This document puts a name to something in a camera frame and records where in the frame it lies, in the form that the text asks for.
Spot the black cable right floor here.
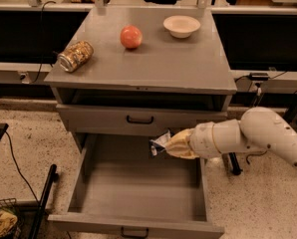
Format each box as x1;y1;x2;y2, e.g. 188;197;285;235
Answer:
244;149;268;165

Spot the black top drawer handle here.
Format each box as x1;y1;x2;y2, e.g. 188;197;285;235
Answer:
126;116;154;124

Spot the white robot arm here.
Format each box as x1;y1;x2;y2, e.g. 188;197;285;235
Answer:
164;107;297;170

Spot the gold patterned can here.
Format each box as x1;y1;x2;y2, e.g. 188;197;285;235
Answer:
57;41;94;73

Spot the open grey middle drawer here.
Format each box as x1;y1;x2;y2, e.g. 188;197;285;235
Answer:
49;134;224;239

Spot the black middle drawer handle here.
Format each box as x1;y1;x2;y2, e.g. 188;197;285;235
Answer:
121;227;149;239

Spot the white bowl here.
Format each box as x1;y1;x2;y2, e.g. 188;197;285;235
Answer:
163;15;200;39

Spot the black power adapter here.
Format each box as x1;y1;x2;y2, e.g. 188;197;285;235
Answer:
248;73;269;81

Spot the grey drawer cabinet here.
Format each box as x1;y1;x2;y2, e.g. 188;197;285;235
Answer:
45;7;236;147

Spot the black drawer handle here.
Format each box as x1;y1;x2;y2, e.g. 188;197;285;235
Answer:
126;116;154;124
121;227;149;239

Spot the black stand leg left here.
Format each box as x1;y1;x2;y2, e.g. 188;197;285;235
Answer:
29;164;58;239

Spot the black cable on wall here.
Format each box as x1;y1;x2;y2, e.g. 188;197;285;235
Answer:
31;0;57;85

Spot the yellow snack bag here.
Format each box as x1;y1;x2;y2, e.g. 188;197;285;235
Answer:
0;210;18;237

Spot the blue rxbar blueberry wrapper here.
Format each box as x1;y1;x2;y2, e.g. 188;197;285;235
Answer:
148;130;173;157

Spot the black floor cable left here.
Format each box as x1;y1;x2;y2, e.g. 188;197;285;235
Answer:
4;130;40;204

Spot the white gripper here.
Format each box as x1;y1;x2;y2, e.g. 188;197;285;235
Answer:
165;122;216;159

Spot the red apple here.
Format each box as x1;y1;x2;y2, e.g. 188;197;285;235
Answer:
120;25;143;49

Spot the closed grey top drawer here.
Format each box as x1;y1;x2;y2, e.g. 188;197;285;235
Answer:
57;105;227;136

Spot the black table leg right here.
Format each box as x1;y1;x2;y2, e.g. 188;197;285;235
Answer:
229;152;242;175

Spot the wire basket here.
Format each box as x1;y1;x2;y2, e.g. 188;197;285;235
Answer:
0;198;21;239

